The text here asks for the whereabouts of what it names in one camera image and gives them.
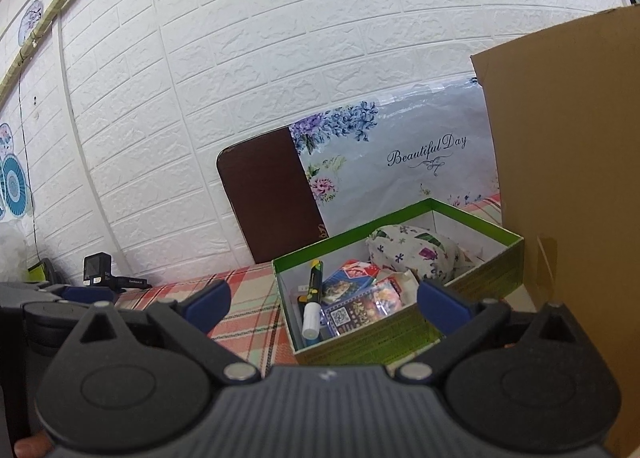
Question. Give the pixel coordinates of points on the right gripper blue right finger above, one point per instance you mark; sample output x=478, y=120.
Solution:
x=444, y=308

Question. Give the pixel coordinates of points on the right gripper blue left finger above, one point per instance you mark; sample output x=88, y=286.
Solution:
x=206, y=308

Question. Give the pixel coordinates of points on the floral fabric pouch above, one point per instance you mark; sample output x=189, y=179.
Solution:
x=429, y=256

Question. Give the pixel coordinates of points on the red blue card pack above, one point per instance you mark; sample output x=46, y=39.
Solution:
x=352, y=277

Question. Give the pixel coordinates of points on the white lip balm tube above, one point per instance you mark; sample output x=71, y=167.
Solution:
x=311, y=321

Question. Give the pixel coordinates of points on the green yellow battery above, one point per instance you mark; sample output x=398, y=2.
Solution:
x=314, y=290

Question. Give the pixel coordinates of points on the purple card box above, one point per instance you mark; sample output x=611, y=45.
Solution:
x=365, y=307

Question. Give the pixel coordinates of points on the person's left hand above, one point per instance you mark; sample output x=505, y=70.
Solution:
x=36, y=446

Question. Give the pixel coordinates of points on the plaid red bed sheet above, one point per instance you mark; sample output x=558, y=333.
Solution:
x=254, y=328

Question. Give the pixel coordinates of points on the green storage box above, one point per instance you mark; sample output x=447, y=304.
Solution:
x=405, y=333

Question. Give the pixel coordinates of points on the dark brown headboard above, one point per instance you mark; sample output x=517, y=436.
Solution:
x=269, y=194

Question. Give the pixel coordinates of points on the floral white pillow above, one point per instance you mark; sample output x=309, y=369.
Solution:
x=374, y=157

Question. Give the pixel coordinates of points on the brown cardboard box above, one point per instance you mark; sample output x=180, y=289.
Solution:
x=563, y=108

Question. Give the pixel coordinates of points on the black camera on handle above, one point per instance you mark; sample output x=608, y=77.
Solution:
x=98, y=273

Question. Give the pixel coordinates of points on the blue round wall decoration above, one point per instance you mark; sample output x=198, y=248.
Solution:
x=16, y=196

